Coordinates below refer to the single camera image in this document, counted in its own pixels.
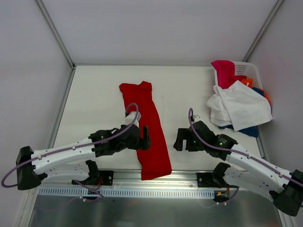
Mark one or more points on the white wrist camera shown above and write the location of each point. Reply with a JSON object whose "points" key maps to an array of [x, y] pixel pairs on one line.
{"points": [[132, 116], [196, 118]]}

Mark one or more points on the red t shirt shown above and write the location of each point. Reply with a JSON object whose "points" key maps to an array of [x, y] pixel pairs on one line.
{"points": [[155, 161]]}

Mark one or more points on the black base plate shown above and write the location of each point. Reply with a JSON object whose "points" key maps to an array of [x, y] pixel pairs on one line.
{"points": [[104, 177], [206, 180]]}

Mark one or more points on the left aluminium frame bar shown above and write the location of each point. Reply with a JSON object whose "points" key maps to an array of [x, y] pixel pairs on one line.
{"points": [[59, 114]]}

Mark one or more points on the white plastic basket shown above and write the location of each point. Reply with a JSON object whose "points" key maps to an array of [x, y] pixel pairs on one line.
{"points": [[247, 69]]}

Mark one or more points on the white t shirt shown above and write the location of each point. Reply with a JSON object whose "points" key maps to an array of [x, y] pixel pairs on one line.
{"points": [[239, 106]]}

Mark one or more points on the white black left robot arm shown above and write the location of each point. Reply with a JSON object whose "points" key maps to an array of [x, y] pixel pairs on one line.
{"points": [[33, 164]]}

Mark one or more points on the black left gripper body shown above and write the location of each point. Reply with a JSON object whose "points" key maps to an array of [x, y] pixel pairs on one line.
{"points": [[142, 141]]}

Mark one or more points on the left aluminium frame post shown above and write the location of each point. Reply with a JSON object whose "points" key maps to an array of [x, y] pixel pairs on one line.
{"points": [[47, 17]]}

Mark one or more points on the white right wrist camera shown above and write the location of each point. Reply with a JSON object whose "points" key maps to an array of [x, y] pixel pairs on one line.
{"points": [[196, 118]]}

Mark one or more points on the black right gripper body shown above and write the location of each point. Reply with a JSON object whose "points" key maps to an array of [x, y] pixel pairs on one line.
{"points": [[183, 139]]}

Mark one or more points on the orange t shirt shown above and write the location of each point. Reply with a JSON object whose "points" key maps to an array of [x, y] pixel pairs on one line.
{"points": [[249, 83]]}

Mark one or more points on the aluminium mounting rail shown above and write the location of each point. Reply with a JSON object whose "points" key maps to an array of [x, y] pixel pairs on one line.
{"points": [[128, 178]]}

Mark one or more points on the aluminium frame bar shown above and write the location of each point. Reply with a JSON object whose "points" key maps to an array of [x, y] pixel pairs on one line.
{"points": [[59, 114], [146, 64]]}

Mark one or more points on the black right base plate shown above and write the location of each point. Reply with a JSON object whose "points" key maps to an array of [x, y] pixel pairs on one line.
{"points": [[206, 180]]}

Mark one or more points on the aluminium frame post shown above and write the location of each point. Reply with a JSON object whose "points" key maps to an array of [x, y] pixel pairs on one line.
{"points": [[47, 17], [262, 31]]}

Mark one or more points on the rear aluminium frame bar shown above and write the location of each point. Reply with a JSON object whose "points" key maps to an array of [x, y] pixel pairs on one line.
{"points": [[146, 64]]}

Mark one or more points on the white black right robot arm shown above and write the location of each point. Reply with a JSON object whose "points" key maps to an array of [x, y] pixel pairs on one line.
{"points": [[239, 167]]}

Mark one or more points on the magenta t shirt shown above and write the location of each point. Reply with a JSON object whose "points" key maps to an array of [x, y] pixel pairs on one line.
{"points": [[226, 73]]}

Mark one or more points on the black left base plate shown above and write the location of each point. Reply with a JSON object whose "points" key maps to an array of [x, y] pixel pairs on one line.
{"points": [[104, 177]]}

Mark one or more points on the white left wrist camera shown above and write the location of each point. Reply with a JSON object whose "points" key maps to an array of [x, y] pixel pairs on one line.
{"points": [[132, 116]]}

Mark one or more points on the right aluminium frame post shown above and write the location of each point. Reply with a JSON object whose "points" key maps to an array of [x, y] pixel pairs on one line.
{"points": [[262, 31]]}

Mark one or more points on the white slotted cable duct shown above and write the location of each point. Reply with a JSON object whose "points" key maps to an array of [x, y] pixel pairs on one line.
{"points": [[129, 192]]}

